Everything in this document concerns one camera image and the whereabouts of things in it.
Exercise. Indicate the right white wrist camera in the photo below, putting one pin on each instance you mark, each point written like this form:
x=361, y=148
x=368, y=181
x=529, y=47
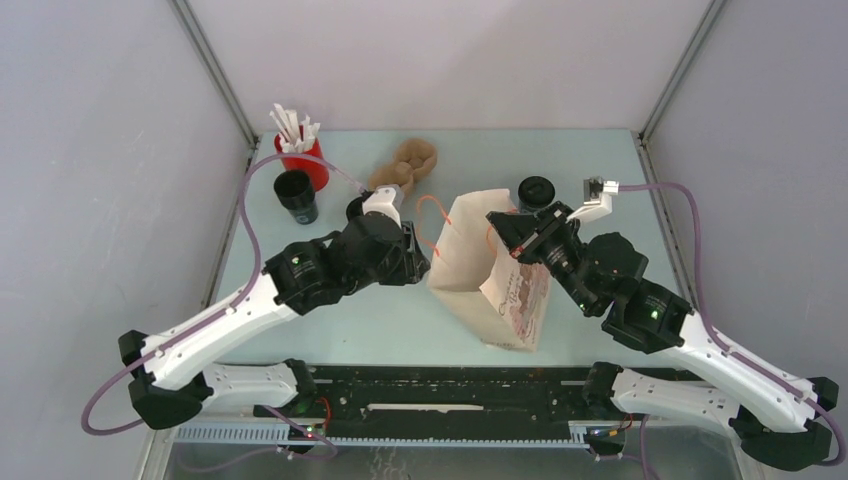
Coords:
x=598, y=197

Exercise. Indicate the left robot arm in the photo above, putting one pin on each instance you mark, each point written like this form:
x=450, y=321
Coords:
x=176, y=374

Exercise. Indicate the stack of black cups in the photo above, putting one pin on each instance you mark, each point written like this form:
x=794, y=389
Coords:
x=296, y=194

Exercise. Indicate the black paper coffee cup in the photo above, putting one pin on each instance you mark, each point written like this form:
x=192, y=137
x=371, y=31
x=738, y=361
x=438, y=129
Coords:
x=530, y=208

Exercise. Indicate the black plastic cup lid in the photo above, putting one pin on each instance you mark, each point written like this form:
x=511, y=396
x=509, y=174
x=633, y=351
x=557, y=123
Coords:
x=537, y=190

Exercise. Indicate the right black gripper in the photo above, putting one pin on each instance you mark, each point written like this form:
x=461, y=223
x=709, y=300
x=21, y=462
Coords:
x=512, y=228

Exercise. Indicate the stack of black lids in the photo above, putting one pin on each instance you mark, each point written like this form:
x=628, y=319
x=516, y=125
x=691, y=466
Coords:
x=354, y=209

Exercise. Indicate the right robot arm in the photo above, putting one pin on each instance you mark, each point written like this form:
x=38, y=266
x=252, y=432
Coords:
x=780, y=420

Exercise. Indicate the red cylindrical holder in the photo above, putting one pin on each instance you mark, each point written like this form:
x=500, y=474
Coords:
x=317, y=172

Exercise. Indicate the brown pulp cup carrier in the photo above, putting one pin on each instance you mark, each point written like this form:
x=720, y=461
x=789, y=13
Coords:
x=412, y=161

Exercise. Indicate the beige paper bag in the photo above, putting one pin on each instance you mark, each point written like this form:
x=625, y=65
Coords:
x=501, y=301

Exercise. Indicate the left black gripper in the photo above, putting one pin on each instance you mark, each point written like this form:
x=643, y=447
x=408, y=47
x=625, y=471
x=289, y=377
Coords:
x=414, y=265

